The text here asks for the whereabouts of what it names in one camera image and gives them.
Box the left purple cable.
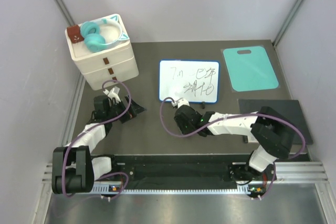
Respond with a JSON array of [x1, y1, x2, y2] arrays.
[[61, 80, 132, 198]]

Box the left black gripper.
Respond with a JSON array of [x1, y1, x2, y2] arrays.
[[107, 95, 146, 123]]

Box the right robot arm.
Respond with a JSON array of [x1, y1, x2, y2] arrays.
[[174, 105, 296, 182]]

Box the white label card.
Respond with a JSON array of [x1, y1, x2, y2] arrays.
[[243, 136, 258, 143]]

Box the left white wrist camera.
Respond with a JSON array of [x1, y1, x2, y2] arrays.
[[103, 87, 121, 103]]

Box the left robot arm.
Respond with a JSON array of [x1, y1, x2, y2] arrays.
[[51, 95, 146, 195]]

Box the white three-drawer storage box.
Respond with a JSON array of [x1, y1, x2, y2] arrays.
[[65, 14, 139, 90]]

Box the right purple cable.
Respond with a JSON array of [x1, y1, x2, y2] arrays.
[[160, 97, 307, 200]]

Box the brown small cube box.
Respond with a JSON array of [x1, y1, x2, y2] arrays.
[[66, 25, 84, 44]]

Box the teal cat-ear headphones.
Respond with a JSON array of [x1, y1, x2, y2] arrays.
[[80, 14, 130, 52]]

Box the purple cable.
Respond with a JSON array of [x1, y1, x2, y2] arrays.
[[160, 97, 307, 200], [61, 80, 132, 198]]

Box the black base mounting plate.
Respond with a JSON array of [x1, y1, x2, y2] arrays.
[[89, 155, 278, 184]]

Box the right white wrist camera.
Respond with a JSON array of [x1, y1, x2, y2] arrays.
[[171, 98, 190, 109]]

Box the blue-framed whiteboard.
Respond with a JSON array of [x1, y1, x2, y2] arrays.
[[159, 60, 220, 103]]

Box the black rectangular mat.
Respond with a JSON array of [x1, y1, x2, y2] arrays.
[[238, 99, 313, 145]]

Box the aluminium rail frame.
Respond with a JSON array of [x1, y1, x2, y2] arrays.
[[41, 162, 330, 183]]

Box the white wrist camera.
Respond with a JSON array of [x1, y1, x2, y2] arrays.
[[171, 98, 190, 109], [103, 87, 121, 103]]

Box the teal cutting board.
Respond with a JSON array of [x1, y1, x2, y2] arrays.
[[223, 46, 279, 92]]

